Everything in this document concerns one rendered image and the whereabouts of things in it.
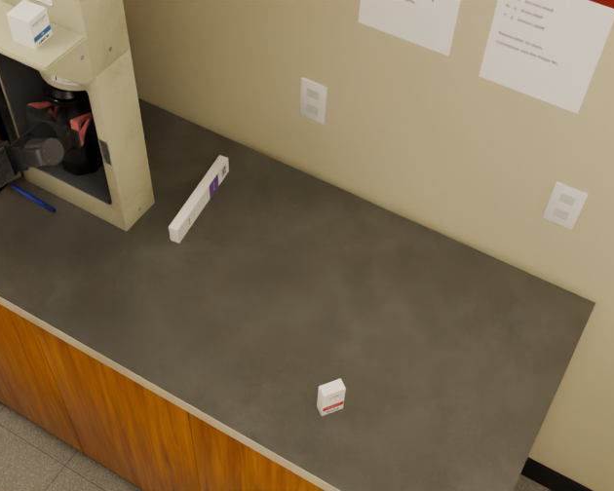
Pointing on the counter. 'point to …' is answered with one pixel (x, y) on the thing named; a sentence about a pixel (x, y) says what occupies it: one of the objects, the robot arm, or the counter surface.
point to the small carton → (29, 24)
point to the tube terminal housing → (105, 111)
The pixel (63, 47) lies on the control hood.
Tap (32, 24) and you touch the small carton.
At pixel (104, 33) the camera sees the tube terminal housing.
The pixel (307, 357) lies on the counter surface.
